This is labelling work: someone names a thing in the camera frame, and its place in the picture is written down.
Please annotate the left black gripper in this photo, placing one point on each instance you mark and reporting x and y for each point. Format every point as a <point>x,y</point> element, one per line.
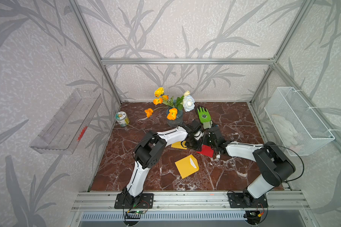
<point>198,146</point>

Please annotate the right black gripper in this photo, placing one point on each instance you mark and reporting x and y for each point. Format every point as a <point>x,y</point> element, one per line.
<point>205,136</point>

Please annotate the red envelope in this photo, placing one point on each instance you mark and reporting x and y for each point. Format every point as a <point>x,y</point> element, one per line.
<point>206,151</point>

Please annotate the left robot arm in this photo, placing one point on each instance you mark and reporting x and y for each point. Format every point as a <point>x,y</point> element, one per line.
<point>149,150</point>

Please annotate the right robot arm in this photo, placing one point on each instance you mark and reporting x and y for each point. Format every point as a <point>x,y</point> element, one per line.
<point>274,166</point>

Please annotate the yellow envelope near vase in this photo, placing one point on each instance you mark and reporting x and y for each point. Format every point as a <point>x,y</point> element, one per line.
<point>179,145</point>

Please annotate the yellow envelope front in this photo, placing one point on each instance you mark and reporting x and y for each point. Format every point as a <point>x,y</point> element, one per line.
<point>187,166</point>

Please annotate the green work glove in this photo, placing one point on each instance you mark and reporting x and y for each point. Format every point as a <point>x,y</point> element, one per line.
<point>204,117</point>

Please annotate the blue glass vase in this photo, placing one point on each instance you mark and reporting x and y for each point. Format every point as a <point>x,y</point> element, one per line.
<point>174,117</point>

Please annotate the artificial flower bouquet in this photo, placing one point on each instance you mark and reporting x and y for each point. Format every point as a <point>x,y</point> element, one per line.
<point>185,102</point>

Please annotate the small tin can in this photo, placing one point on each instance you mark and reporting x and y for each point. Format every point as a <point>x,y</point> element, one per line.
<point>122,118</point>

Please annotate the white cloth in basket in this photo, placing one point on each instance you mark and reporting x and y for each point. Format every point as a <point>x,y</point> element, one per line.
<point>286,130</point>

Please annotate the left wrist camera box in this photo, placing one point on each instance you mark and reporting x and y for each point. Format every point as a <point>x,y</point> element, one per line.
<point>198,135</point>

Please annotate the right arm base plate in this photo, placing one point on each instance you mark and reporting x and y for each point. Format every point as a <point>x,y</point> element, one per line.
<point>236,201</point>

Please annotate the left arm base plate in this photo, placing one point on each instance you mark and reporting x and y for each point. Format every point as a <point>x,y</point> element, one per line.
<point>126,201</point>

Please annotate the white wire basket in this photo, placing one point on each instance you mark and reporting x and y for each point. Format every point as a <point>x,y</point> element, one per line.
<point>313,134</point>

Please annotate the aluminium front rail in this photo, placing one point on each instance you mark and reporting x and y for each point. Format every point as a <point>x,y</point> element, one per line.
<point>191,201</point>

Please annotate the clear plastic wall shelf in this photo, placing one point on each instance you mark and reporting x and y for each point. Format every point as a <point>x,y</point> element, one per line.
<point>63,133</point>

